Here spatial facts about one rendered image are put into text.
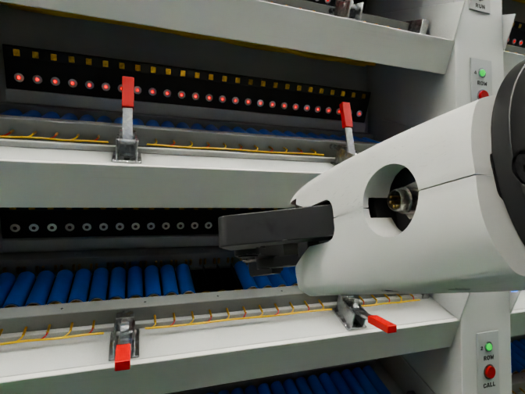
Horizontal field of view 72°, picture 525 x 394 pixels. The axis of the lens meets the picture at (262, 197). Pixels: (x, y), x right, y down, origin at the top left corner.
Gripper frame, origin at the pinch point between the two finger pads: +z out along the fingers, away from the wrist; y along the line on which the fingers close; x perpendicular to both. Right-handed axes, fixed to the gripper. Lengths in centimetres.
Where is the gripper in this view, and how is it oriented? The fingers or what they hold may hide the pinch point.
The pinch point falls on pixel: (324, 246)
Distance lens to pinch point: 23.9
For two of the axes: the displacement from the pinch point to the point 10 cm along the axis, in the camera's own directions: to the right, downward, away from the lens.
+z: -3.3, 2.4, 9.1
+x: -0.7, -9.7, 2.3
